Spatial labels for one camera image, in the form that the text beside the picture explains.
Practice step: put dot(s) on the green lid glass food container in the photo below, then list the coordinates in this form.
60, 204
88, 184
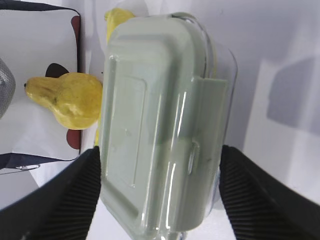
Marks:
167, 94

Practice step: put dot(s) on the navy insulated lunch bag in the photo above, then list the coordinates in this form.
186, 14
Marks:
36, 40

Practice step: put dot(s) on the yellow pear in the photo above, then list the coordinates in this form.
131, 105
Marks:
74, 98

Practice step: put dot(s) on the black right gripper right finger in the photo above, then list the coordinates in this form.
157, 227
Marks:
259, 207

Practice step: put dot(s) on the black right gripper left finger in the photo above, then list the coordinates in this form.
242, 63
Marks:
62, 209

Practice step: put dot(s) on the yellow banana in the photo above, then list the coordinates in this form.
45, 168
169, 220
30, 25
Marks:
113, 18

